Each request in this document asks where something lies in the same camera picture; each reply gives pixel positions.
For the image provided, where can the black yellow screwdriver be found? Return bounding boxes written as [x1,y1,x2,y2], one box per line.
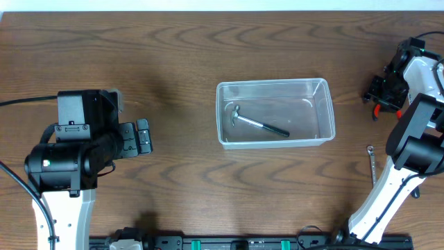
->
[411,187,420,199]

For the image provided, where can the left black cable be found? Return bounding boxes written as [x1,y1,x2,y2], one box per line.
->
[0,95,60,250]

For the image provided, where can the small claw hammer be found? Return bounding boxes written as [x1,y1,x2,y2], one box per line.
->
[230,105,290,138]

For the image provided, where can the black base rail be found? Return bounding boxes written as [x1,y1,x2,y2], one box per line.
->
[88,228,414,250]

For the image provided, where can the silver wrench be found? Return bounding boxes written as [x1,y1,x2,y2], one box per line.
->
[366,145,377,186]

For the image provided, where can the clear plastic storage container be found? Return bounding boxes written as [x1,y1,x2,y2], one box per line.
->
[216,78,336,149]

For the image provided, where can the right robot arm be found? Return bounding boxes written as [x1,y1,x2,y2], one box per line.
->
[332,35,443,245]

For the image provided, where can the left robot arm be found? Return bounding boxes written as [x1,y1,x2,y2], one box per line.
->
[24,90,153,249]

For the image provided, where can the red handled pliers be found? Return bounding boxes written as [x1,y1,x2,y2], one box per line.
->
[372,103,402,122]

